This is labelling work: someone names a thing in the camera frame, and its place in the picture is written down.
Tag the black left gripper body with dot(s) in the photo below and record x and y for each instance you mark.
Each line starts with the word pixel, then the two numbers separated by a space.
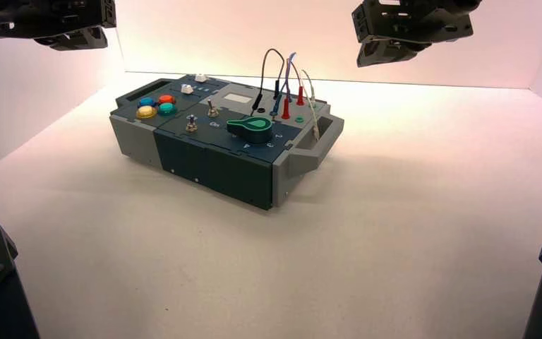
pixel 42 16

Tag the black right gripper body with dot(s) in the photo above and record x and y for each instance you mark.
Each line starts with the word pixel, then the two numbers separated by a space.
pixel 411 21

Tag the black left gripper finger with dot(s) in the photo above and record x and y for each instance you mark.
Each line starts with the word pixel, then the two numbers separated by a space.
pixel 45 41
pixel 83 39

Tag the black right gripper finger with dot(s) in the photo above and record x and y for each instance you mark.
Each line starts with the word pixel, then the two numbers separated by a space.
pixel 421 46
pixel 383 54

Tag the green rotary knob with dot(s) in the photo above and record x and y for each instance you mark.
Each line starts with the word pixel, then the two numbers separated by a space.
pixel 257 131

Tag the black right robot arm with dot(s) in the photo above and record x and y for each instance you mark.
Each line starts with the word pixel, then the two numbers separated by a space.
pixel 469 4

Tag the blue round push button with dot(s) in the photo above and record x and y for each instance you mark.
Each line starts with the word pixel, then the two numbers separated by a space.
pixel 146 102

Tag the yellow round push button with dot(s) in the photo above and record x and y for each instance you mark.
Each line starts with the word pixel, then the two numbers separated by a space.
pixel 146 112

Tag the orange round push button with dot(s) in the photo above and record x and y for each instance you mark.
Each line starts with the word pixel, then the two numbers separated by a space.
pixel 166 99

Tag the teal round push button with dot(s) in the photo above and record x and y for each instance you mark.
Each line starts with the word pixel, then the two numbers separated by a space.
pixel 167 109

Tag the small white display window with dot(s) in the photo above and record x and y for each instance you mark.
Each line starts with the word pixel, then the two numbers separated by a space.
pixel 237 98

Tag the dark teal grey control box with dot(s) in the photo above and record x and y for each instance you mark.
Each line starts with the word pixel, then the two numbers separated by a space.
pixel 210 170

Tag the white rocker switch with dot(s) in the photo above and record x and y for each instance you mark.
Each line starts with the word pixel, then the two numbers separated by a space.
pixel 200 78
pixel 187 89

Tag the metal toggle switch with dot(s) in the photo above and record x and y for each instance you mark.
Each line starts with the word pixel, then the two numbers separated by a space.
pixel 191 125
pixel 212 111

